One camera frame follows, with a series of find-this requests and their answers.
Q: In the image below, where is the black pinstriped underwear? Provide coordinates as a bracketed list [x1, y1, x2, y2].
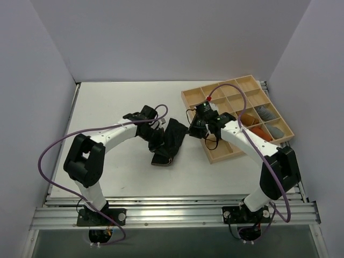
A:
[148, 118, 188, 167]

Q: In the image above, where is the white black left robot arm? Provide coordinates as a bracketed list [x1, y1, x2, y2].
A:
[63, 105, 164, 225]

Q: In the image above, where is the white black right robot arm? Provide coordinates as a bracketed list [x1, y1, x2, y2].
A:
[189, 111, 301, 222]

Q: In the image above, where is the brown rolled cloth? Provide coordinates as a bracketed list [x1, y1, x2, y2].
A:
[240, 113, 260, 127]

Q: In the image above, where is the wooden compartment tray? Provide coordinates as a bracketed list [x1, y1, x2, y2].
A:
[181, 75, 295, 165]

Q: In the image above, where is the orange rolled cloth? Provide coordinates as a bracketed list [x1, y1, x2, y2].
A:
[250, 126, 273, 142]

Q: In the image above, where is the grey striped rolled cloth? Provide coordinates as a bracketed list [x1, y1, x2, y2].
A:
[255, 105, 277, 121]

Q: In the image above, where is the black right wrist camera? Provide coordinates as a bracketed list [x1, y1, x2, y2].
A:
[195, 101, 218, 119]

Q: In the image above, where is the thin black camera cable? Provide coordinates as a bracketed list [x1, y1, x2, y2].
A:
[185, 109, 219, 151]

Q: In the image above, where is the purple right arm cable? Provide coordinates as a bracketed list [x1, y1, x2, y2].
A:
[205, 83, 291, 240]

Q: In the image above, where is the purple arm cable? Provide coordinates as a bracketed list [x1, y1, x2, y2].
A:
[37, 104, 170, 246]
[205, 83, 291, 240]

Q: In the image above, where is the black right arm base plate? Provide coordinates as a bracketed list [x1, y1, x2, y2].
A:
[221, 206, 271, 225]

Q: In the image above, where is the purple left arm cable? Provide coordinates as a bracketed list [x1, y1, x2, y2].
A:
[37, 104, 170, 246]

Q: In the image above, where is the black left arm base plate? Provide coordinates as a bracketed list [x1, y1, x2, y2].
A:
[76, 207, 127, 227]

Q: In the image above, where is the aluminium rail frame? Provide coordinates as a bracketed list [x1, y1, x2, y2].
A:
[28, 80, 330, 258]

